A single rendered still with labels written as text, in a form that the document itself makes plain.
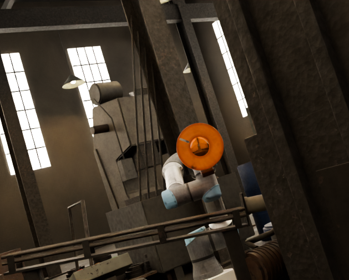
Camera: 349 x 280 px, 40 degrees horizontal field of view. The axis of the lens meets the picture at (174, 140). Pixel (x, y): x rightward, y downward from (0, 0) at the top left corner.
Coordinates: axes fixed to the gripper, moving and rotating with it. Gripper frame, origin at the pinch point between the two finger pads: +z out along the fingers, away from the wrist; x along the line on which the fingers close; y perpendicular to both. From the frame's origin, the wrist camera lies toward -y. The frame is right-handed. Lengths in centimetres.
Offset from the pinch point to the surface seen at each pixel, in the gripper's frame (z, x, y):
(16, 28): -664, -243, 596
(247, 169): -367, 62, 85
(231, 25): 34.4, 17.2, 17.0
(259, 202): -4.8, 12.8, -24.7
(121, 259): -40, -41, -23
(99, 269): -35, -49, -25
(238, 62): 30.4, 16.2, 7.6
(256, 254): -6.9, 6.4, -39.7
